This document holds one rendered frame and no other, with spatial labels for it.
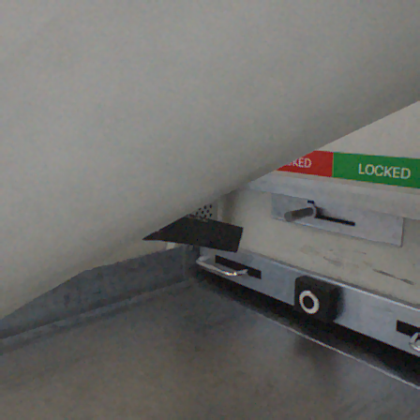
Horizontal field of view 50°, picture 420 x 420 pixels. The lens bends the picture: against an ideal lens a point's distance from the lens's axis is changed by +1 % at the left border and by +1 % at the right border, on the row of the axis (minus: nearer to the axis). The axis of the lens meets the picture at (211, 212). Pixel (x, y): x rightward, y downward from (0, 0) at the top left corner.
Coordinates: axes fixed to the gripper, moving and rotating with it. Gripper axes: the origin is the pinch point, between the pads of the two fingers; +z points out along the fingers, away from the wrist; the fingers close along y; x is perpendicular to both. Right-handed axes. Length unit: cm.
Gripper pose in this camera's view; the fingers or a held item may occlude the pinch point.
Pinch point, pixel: (214, 233)
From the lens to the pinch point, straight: 48.7
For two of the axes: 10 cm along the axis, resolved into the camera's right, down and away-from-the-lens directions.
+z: 7.1, 1.9, 6.8
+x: 2.5, -9.7, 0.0
